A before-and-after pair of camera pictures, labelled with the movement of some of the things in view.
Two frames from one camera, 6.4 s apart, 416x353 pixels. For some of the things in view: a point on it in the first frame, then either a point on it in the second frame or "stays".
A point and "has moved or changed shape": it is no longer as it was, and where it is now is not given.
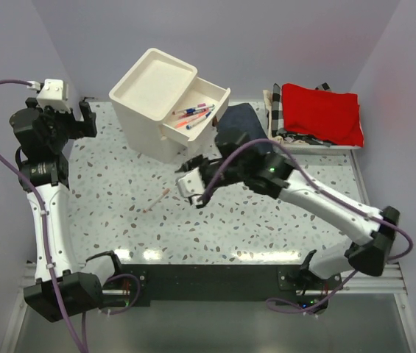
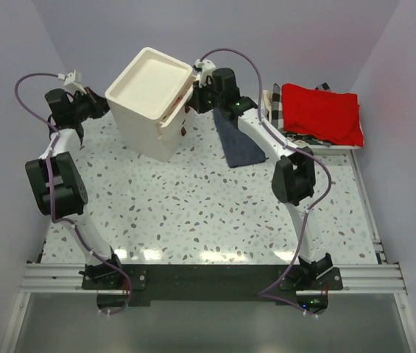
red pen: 194,114 → 177,101
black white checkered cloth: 277,121 stays
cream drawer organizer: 161,107 has moved or changed shape
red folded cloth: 328,115 stays
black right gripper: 199,162 → 195,101
